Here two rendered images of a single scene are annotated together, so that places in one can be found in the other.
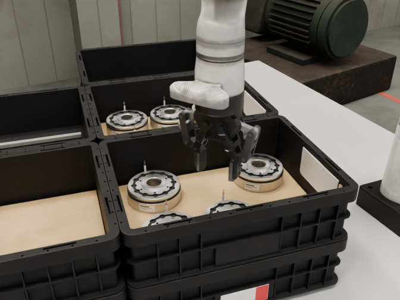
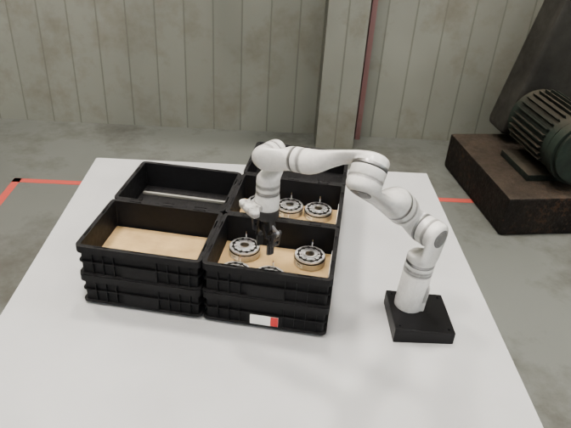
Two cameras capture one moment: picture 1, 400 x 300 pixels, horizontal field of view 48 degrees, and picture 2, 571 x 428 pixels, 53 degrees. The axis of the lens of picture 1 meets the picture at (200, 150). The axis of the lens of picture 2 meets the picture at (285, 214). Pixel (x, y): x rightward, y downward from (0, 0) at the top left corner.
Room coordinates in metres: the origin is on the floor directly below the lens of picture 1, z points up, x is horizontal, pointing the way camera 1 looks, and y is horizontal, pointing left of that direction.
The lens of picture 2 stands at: (-0.67, -0.68, 1.98)
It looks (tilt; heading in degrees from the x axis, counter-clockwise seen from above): 32 degrees down; 24
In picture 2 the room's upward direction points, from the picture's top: 4 degrees clockwise
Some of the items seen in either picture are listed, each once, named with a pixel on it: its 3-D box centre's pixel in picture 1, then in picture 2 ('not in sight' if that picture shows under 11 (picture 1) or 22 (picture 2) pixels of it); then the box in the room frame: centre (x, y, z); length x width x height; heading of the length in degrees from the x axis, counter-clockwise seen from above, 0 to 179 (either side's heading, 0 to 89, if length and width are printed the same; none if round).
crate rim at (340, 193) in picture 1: (218, 168); (274, 247); (0.70, -0.03, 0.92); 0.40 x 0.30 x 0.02; 108
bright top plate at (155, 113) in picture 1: (169, 113); (289, 205); (1.05, 0.08, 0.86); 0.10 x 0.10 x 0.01
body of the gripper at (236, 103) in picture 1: (218, 112); (266, 217); (0.64, -0.03, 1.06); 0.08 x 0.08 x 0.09
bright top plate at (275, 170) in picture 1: (258, 166); (309, 255); (0.79, -0.12, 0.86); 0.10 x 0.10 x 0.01
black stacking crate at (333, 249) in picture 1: (217, 234); (272, 285); (0.70, -0.03, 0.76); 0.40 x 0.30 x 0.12; 108
